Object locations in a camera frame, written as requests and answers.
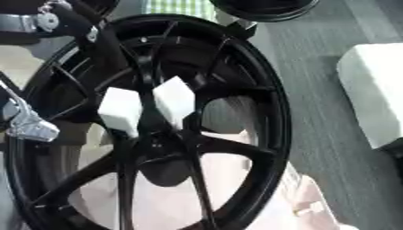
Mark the black round wheel rim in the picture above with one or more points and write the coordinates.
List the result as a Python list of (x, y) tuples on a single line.
[(106, 4), (273, 10)]

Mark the black spoked wheel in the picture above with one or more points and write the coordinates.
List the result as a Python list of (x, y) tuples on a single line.
[(265, 119)]

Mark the white padded block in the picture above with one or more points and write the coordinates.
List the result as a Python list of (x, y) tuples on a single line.
[(375, 90)]

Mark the black support block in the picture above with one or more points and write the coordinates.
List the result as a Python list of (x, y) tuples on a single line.
[(243, 29)]

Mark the crumpled silver metal frame piece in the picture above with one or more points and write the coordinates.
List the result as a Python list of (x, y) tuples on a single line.
[(32, 127)]

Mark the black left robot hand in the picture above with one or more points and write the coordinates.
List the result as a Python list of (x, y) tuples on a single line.
[(102, 45)]

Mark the pale pink padding sheet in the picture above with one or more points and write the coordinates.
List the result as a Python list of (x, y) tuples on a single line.
[(168, 203)]

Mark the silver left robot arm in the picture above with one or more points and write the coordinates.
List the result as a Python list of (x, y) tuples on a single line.
[(18, 23)]

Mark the white pin with flat head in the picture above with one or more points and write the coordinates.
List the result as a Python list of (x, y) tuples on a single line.
[(174, 100), (119, 109)]

